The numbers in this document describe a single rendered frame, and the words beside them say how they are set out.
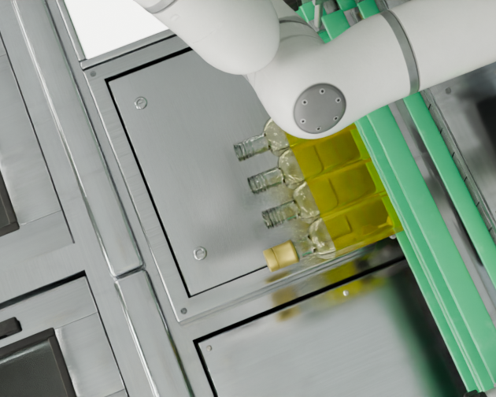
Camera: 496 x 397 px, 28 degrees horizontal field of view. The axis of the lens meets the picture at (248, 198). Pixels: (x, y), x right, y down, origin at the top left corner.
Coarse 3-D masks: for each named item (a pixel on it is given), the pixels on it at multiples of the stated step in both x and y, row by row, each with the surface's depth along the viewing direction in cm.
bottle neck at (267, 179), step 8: (272, 168) 148; (256, 176) 147; (264, 176) 147; (272, 176) 147; (280, 176) 147; (256, 184) 146; (264, 184) 147; (272, 184) 147; (280, 184) 148; (256, 192) 147
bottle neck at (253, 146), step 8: (256, 136) 149; (240, 144) 149; (248, 144) 148; (256, 144) 148; (264, 144) 148; (240, 152) 148; (248, 152) 148; (256, 152) 149; (264, 152) 150; (240, 160) 149
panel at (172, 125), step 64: (64, 0) 172; (128, 64) 168; (192, 64) 168; (128, 128) 165; (192, 128) 165; (256, 128) 164; (128, 192) 161; (192, 192) 161; (192, 256) 158; (256, 256) 157; (192, 320) 156
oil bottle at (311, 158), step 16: (352, 128) 147; (304, 144) 146; (320, 144) 146; (336, 144) 146; (352, 144) 146; (288, 160) 146; (304, 160) 146; (320, 160) 146; (336, 160) 146; (352, 160) 146; (288, 176) 146; (304, 176) 145
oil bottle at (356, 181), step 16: (368, 160) 145; (320, 176) 145; (336, 176) 144; (352, 176) 144; (368, 176) 144; (304, 192) 144; (320, 192) 144; (336, 192) 144; (352, 192) 144; (368, 192) 144; (304, 208) 144; (320, 208) 143; (336, 208) 144
